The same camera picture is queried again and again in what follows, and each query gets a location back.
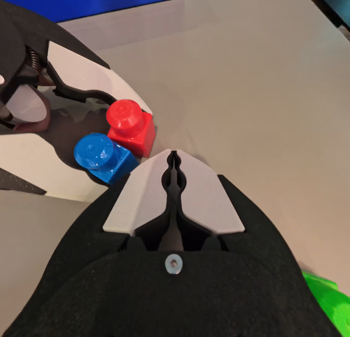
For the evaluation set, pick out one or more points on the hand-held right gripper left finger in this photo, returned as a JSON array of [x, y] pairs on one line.
[[136, 200]]

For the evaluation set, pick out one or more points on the red mega block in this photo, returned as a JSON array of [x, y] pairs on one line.
[[134, 132]]

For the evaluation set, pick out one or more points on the green mega block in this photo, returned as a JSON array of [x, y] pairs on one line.
[[331, 307]]

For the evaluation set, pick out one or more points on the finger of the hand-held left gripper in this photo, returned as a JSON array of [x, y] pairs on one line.
[[87, 69], [33, 167]]

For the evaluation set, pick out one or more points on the dark tablet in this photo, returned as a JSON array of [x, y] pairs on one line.
[[336, 6]]

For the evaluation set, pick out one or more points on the blue mega block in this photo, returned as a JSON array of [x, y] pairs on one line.
[[106, 159]]

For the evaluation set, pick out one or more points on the blue storage bin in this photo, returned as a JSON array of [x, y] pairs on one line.
[[98, 1]]

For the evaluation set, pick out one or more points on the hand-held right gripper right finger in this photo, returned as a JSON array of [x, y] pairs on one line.
[[210, 200]]

